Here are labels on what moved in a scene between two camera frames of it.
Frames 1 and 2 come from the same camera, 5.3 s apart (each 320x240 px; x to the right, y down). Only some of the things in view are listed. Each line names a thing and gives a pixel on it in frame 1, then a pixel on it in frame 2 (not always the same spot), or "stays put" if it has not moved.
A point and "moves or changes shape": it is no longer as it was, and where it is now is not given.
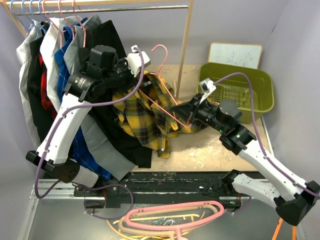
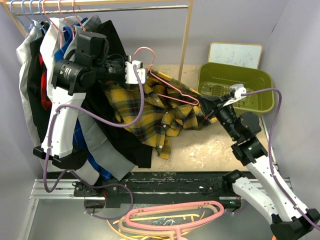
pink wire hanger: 160,76 -> 167,98
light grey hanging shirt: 22,52 stays put
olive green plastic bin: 237,88 stays put
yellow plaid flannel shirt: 144,111 moves or changes shape
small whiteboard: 239,54 stays put
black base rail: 181,185 stays put
